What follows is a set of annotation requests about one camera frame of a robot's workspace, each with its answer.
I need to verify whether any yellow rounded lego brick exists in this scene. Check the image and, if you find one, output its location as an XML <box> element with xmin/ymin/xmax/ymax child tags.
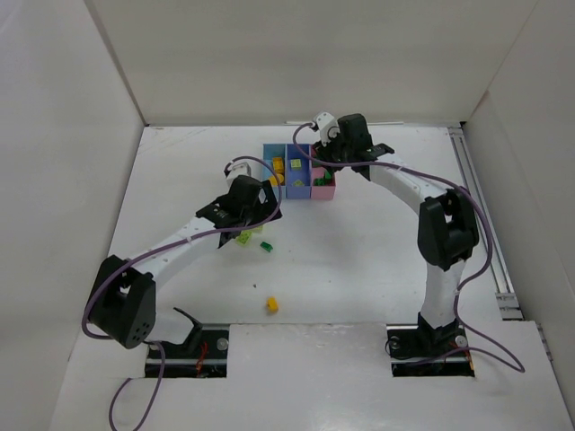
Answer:
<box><xmin>268</xmin><ymin>174</ymin><xmax>285</xmax><ymax>187</ymax></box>

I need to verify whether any small dark green lego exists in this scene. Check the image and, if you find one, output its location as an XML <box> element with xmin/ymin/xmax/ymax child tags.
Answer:
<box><xmin>260</xmin><ymin>242</ymin><xmax>273</xmax><ymax>252</ymax></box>

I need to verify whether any yellow arch lego brick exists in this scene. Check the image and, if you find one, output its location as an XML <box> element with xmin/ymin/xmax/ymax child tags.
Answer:
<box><xmin>272</xmin><ymin>157</ymin><xmax>285</xmax><ymax>174</ymax></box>

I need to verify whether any small yellow lego brick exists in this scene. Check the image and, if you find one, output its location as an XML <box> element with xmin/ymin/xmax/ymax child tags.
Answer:
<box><xmin>266</xmin><ymin>297</ymin><xmax>279</xmax><ymax>313</ymax></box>

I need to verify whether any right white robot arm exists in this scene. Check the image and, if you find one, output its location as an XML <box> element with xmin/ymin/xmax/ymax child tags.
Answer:
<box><xmin>312</xmin><ymin>112</ymin><xmax>479</xmax><ymax>360</ymax></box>

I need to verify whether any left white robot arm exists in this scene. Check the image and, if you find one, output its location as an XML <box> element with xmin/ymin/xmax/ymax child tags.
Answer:
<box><xmin>82</xmin><ymin>175</ymin><xmax>281</xmax><ymax>349</ymax></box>

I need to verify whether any pink container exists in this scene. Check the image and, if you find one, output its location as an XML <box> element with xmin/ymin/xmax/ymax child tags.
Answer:
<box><xmin>311</xmin><ymin>164</ymin><xmax>336</xmax><ymax>200</ymax></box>

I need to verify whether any light blue container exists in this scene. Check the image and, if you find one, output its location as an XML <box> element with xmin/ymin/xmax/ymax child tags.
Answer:
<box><xmin>260</xmin><ymin>144</ymin><xmax>288</xmax><ymax>199</ymax></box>

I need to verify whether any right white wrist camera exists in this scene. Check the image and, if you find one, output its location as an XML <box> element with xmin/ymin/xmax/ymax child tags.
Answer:
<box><xmin>311</xmin><ymin>111</ymin><xmax>340</xmax><ymax>146</ymax></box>

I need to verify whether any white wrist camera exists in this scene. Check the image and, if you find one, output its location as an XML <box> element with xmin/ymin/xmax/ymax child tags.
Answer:
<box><xmin>224</xmin><ymin>162</ymin><xmax>252</xmax><ymax>187</ymax></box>
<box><xmin>311</xmin><ymin>111</ymin><xmax>340</xmax><ymax>146</ymax></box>

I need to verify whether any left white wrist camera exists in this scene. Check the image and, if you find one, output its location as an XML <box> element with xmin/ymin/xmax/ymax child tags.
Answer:
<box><xmin>224</xmin><ymin>162</ymin><xmax>252</xmax><ymax>187</ymax></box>

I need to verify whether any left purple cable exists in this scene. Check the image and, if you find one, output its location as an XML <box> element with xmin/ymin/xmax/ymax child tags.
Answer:
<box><xmin>81</xmin><ymin>155</ymin><xmax>284</xmax><ymax>431</ymax></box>

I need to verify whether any purple cable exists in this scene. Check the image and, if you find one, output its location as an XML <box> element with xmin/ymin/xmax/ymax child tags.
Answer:
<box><xmin>81</xmin><ymin>155</ymin><xmax>284</xmax><ymax>431</ymax></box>
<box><xmin>292</xmin><ymin>120</ymin><xmax>526</xmax><ymax>374</ymax></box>

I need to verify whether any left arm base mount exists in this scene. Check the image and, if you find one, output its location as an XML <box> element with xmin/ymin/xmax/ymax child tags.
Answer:
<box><xmin>144</xmin><ymin>308</ymin><xmax>230</xmax><ymax>379</ymax></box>

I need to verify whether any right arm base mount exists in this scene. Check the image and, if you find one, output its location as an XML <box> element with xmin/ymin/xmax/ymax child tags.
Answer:
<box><xmin>385</xmin><ymin>315</ymin><xmax>475</xmax><ymax>377</ymax></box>

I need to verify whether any aluminium rail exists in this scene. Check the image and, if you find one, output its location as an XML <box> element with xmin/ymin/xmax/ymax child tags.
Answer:
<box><xmin>447</xmin><ymin>127</ymin><xmax>525</xmax><ymax>321</ymax></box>

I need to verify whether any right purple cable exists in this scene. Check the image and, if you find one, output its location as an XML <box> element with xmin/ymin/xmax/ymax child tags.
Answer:
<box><xmin>292</xmin><ymin>120</ymin><xmax>526</xmax><ymax>374</ymax></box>

